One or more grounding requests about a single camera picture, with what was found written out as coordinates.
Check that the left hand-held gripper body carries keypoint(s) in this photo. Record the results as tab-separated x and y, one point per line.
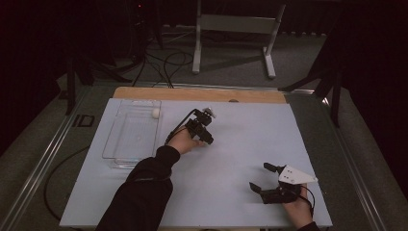
200	133

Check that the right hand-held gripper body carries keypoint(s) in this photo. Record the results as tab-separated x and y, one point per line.
295	176

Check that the clear plastic tray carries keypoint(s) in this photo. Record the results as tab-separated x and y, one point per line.
134	134

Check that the person's left hand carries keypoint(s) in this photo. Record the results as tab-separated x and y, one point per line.
183	141

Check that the person's right hand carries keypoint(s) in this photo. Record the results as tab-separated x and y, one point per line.
299	211

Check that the pale blue table mat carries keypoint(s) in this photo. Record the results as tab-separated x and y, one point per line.
224	192

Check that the black angled stand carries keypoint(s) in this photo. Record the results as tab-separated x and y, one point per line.
335	96

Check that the black tripod stand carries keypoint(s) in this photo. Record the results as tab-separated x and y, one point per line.
71	83

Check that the aluminium floor rail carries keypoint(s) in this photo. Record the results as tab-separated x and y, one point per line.
356	166
41	157

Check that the white metal stand frame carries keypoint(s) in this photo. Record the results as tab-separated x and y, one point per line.
237	24

